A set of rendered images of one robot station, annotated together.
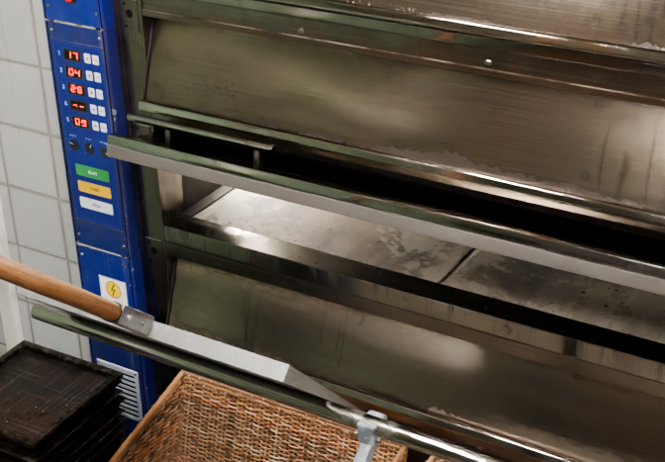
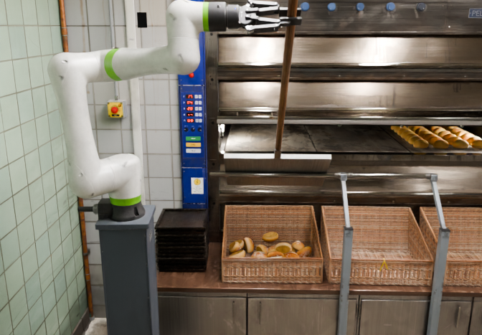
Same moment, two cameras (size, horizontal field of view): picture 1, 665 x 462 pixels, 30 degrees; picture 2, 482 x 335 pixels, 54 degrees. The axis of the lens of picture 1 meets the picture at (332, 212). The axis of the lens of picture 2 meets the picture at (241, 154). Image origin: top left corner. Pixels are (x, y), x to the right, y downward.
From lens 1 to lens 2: 1.70 m
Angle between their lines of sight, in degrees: 30
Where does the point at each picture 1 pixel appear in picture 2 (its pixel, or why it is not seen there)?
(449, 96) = (325, 88)
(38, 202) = (161, 157)
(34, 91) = (166, 114)
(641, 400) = (383, 169)
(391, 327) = not seen: hidden behind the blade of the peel
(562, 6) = (363, 56)
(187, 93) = (234, 102)
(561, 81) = (361, 77)
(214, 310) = not seen: hidden behind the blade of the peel
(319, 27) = not seen: hidden behind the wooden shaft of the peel
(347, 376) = (290, 188)
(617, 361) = (378, 158)
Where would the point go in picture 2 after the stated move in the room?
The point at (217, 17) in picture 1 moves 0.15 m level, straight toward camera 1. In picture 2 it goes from (247, 76) to (262, 78)
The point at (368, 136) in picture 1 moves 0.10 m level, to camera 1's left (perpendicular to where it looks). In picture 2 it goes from (302, 104) to (288, 105)
